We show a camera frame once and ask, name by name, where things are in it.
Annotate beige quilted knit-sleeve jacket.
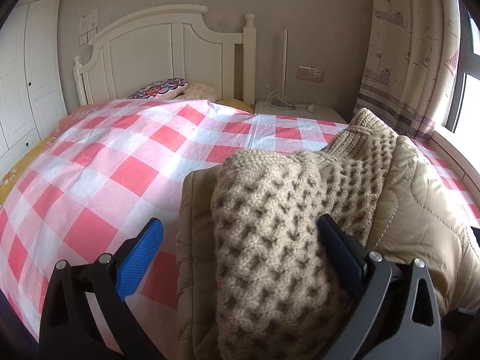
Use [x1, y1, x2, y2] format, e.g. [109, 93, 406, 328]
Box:
[176, 109, 479, 359]

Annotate red white checkered bedsheet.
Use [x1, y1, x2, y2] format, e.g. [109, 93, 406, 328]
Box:
[1, 99, 479, 350]

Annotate white bedside table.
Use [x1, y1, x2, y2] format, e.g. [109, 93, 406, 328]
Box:
[255, 100, 346, 124]

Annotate dark framed window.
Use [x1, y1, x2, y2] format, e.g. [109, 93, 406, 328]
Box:
[445, 2, 480, 141]

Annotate colourful patterned pillow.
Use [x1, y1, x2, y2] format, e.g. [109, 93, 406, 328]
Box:
[128, 78, 189, 100]

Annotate cream pillow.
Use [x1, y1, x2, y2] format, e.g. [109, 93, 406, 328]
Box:
[181, 83, 219, 102]

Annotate yellow pillow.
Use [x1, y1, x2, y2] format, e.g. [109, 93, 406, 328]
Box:
[218, 98, 254, 113]

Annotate white wardrobe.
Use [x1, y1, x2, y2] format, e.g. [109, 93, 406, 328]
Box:
[0, 0, 67, 175]

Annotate patterned beige curtain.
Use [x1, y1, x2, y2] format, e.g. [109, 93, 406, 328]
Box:
[355, 0, 461, 140]

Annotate white wooden headboard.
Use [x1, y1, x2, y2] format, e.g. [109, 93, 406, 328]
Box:
[73, 4, 257, 106]

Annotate white charger cable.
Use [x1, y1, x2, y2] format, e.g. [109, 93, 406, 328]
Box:
[266, 89, 321, 113]

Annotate wall socket panel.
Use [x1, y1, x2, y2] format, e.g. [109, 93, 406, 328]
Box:
[296, 65, 325, 83]

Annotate paper notices on wall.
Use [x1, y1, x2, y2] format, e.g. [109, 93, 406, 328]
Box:
[79, 8, 98, 47]

